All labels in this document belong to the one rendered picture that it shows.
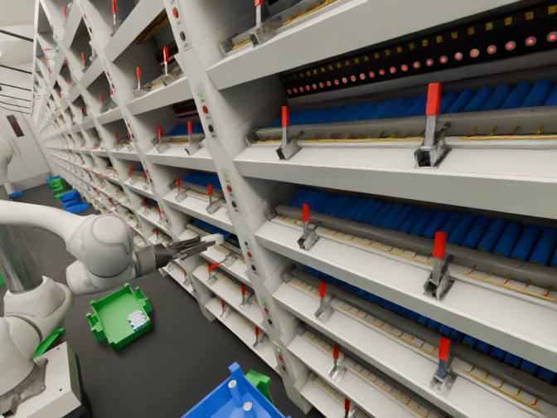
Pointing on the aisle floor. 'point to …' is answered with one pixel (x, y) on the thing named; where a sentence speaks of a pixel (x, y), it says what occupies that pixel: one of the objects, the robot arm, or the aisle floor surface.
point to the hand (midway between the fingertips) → (212, 240)
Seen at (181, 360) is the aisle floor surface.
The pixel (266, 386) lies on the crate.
